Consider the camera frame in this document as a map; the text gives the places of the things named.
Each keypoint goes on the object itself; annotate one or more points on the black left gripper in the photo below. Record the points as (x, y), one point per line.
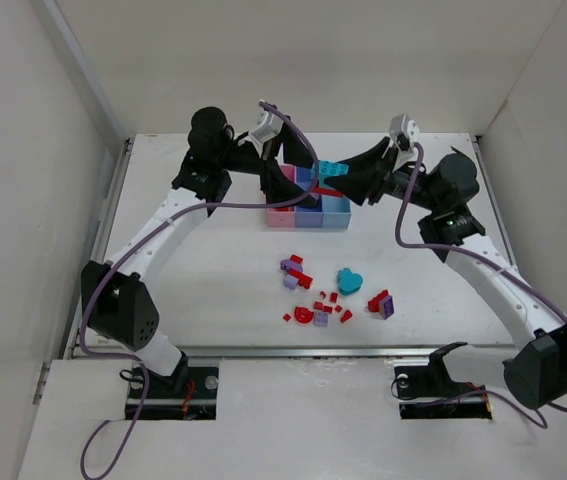
(267, 163)

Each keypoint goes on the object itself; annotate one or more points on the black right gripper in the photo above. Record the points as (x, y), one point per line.
(380, 176)

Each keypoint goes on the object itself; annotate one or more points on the red curved lego slab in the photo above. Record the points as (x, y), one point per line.
(327, 192)

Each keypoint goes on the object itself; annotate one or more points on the teal heart lego piece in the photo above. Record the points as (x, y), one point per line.
(348, 282)

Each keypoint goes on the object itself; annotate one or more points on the purple square lego brick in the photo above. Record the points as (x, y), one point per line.
(386, 307)

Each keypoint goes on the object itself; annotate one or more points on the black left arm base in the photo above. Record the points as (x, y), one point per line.
(195, 400)

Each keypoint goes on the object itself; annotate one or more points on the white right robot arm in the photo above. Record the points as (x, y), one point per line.
(537, 375)

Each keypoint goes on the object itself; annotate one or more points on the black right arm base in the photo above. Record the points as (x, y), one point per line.
(426, 391)

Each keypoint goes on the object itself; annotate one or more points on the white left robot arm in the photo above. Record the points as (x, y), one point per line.
(116, 302)

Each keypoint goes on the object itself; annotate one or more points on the three-compartment colour sorting tray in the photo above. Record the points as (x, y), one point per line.
(331, 213)

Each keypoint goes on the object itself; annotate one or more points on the red lego brick upper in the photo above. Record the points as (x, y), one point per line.
(292, 262)

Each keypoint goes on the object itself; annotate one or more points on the light purple lego piece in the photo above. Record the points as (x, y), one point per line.
(290, 282)

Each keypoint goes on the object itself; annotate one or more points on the red lego brick lower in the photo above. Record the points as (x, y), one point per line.
(303, 280)

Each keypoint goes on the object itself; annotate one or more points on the red round horseshoe lego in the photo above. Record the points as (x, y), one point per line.
(303, 315)

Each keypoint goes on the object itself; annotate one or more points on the red wedge lego piece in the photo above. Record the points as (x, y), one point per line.
(346, 316)

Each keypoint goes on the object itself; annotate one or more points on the lilac square lego plate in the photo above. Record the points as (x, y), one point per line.
(321, 319)

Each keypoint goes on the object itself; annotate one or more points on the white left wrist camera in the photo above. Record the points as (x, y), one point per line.
(267, 127)

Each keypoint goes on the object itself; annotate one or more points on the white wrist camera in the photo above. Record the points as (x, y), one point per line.
(403, 131)
(267, 127)

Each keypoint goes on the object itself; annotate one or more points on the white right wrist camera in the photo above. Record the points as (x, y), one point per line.
(403, 131)

